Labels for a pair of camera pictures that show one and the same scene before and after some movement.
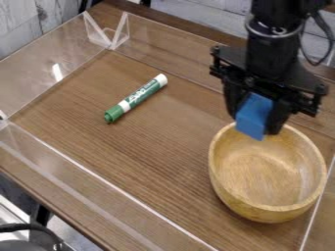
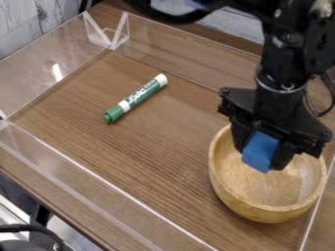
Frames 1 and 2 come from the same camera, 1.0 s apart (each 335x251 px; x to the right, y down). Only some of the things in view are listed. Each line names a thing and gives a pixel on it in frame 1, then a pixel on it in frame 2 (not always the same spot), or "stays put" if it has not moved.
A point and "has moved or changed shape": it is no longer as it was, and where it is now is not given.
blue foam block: x=253 y=116 has moved or changed shape
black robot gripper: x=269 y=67 to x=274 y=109
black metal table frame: x=20 y=198 stays put
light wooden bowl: x=269 y=179 stays put
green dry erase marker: x=157 y=82 stays put
